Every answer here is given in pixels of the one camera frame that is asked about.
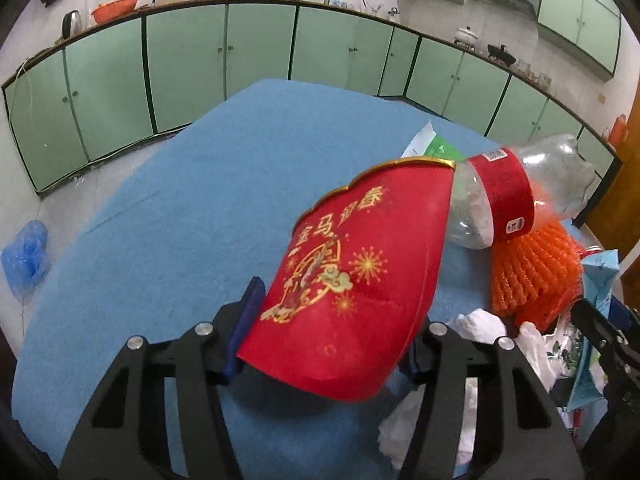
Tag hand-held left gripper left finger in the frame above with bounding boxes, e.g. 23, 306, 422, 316
59, 276, 267, 480

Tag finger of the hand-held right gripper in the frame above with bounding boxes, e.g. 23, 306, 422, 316
571, 298, 627, 357

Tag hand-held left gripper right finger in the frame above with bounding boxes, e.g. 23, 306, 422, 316
397, 320, 586, 480

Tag pale blue paper carton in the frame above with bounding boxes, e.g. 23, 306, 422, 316
567, 249, 621, 411

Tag orange foam net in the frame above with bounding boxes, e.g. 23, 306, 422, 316
490, 187, 585, 333

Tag red paper bag gold print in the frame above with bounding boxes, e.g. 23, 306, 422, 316
236, 156, 457, 403

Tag clear plastic bottle red label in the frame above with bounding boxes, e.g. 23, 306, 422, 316
446, 134, 597, 251

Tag green and white packet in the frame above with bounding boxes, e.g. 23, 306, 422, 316
400, 120, 466, 163

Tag white plastic bag green print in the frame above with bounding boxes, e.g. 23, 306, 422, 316
517, 317, 593, 393

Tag crumpled white tissue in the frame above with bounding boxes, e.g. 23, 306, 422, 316
446, 308, 510, 347
377, 377, 481, 472

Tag wooden door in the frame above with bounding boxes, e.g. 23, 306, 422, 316
575, 90, 640, 267

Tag blue mat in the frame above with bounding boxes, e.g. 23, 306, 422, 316
11, 77, 601, 480

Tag orange thermos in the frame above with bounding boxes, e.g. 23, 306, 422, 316
607, 114, 629, 147

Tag blue plastic bag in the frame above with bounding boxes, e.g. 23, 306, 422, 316
1, 220, 50, 302

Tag green lower kitchen cabinets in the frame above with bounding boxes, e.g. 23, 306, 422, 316
2, 0, 621, 197

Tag green kitchen cabinets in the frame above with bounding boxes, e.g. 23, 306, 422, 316
395, 0, 622, 79
2, 0, 621, 197

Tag green upper kitchen cabinets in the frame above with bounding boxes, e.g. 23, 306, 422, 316
395, 0, 622, 79

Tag orange basin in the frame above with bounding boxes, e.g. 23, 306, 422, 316
91, 0, 141, 24

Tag steel kettle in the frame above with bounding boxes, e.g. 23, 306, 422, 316
61, 10, 85, 39

